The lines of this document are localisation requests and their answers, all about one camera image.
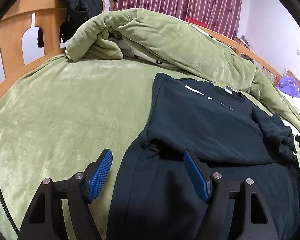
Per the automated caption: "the green plush quilt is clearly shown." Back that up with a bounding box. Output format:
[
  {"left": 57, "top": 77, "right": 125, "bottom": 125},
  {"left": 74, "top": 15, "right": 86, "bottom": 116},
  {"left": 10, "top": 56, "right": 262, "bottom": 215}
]
[{"left": 65, "top": 8, "right": 300, "bottom": 132}]

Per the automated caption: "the white flower-print pillow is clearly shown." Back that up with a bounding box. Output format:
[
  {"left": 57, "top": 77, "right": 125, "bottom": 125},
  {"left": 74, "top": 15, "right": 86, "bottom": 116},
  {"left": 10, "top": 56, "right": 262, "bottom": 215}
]
[{"left": 280, "top": 91, "right": 300, "bottom": 113}]

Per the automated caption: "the red chair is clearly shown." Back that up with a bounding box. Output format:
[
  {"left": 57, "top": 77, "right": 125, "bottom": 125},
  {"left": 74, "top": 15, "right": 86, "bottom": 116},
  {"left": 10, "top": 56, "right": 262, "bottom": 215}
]
[{"left": 186, "top": 16, "right": 207, "bottom": 28}]

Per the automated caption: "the green plush bed sheet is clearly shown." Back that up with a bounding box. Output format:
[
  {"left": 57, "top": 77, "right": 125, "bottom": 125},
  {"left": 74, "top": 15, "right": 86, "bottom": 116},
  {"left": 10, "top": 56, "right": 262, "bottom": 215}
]
[{"left": 0, "top": 53, "right": 300, "bottom": 240}]

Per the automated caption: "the dark navy sweatshirt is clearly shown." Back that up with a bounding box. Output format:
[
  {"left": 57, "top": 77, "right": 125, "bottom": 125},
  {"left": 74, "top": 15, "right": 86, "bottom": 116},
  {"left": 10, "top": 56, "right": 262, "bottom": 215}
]
[{"left": 106, "top": 73, "right": 300, "bottom": 239}]

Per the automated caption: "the black jacket on bedframe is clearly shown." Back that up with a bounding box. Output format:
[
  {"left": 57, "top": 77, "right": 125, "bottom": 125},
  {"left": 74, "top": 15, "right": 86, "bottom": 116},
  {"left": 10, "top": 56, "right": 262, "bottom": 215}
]
[{"left": 37, "top": 0, "right": 105, "bottom": 49}]

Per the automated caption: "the purple plush toy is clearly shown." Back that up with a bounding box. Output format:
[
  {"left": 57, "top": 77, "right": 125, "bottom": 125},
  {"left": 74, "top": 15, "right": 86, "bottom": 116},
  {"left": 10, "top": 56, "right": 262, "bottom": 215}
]
[{"left": 277, "top": 75, "right": 300, "bottom": 98}]

